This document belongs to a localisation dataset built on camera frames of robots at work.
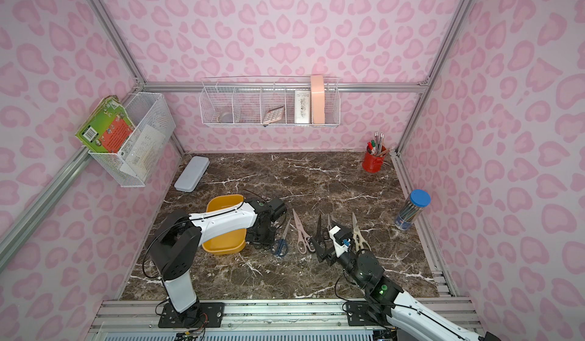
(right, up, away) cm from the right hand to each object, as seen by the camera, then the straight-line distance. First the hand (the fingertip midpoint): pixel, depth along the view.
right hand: (323, 231), depth 75 cm
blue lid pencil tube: (+32, +10, +3) cm, 34 cm away
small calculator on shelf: (-19, +43, +20) cm, 51 cm away
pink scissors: (-6, -7, +15) cm, 17 cm away
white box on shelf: (-7, +46, +17) cm, 49 cm away
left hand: (-20, -7, +13) cm, 25 cm away
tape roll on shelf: (-38, +43, +18) cm, 59 cm away
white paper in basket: (-65, +27, +8) cm, 70 cm away
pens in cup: (+28, +31, +32) cm, 53 cm away
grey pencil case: (-60, +18, +35) cm, 72 cm away
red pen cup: (+28, +27, +33) cm, 51 cm away
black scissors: (+1, -6, +15) cm, 16 cm away
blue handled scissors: (-15, -10, +13) cm, 22 cm away
